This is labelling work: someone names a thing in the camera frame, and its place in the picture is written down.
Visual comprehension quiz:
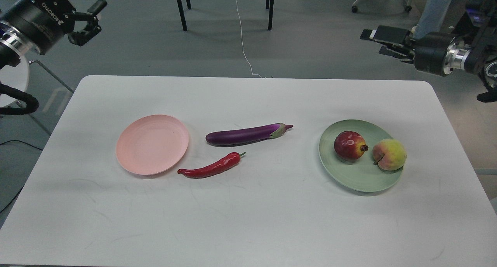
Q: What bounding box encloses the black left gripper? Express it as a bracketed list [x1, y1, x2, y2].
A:
[1, 0, 107, 55]

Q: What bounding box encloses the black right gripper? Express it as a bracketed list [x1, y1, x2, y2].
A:
[359, 25, 455, 76]

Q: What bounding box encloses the yellow pink peach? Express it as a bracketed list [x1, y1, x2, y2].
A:
[372, 139, 407, 170]

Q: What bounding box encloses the red pomegranate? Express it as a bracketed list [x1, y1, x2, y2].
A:
[334, 131, 369, 161]

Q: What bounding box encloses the purple eggplant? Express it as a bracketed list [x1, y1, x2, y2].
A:
[205, 123, 294, 147]

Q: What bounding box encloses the red chili pepper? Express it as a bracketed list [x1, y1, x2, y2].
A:
[177, 152, 246, 179]

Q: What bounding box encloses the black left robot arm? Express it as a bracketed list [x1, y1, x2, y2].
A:
[0, 0, 107, 68]

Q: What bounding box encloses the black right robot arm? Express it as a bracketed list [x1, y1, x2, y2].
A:
[360, 0, 497, 103]

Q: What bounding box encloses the white office chair base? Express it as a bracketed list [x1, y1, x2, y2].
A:
[350, 0, 414, 14]

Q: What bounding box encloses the white round side table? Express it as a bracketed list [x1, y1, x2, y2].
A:
[0, 56, 30, 92]

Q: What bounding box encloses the black table leg left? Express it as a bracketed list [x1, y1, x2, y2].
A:
[176, 0, 191, 32]

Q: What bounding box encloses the black table leg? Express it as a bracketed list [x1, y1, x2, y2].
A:
[266, 0, 275, 31]
[176, 0, 191, 32]

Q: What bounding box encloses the green plate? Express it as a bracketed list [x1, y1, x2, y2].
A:
[318, 120, 403, 193]

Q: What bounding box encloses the black table leg right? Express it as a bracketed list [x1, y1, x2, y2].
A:
[266, 0, 275, 31]

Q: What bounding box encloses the pink plate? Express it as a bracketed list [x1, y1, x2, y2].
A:
[115, 114, 189, 175]

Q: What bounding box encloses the white floor cable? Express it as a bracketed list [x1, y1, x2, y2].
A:
[228, 0, 263, 78]

